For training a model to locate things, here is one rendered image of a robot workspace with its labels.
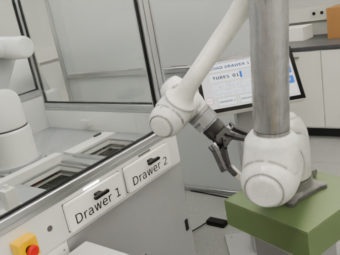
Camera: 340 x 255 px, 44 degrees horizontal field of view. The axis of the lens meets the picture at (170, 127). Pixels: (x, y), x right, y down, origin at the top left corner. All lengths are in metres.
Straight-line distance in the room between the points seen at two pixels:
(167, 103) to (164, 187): 0.77
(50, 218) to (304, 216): 0.83
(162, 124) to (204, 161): 2.15
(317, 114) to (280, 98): 3.13
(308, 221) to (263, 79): 0.46
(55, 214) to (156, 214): 0.56
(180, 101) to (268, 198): 0.38
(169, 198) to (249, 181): 0.89
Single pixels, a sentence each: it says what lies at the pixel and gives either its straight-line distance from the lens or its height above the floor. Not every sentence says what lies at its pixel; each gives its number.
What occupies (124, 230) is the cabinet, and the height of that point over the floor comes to 0.67.
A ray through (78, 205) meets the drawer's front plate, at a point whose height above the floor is 0.90.
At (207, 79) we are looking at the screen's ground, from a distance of 2.21.
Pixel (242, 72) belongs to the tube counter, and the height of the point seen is 1.12.
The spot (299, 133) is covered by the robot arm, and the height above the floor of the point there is 1.08.
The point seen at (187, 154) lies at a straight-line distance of 3.43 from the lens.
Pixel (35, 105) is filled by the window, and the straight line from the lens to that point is 1.47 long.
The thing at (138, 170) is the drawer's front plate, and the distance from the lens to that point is 1.78.
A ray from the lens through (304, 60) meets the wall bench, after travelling 4.16.
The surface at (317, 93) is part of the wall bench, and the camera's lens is 4.21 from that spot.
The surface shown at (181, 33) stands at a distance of 3.14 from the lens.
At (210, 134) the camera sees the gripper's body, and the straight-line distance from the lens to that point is 1.43.
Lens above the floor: 1.55
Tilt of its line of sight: 17 degrees down
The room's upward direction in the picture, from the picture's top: 10 degrees counter-clockwise
